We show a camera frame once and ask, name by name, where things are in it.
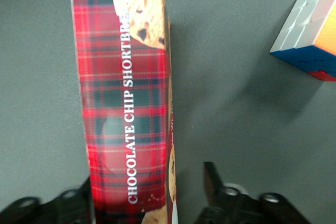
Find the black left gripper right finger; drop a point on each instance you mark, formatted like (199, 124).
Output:
(236, 205)

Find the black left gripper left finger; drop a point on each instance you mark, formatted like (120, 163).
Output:
(52, 208)

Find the red plaid cookie box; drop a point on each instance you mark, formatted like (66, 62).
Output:
(120, 108)

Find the colourful puzzle cube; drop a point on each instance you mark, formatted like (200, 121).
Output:
(307, 40)

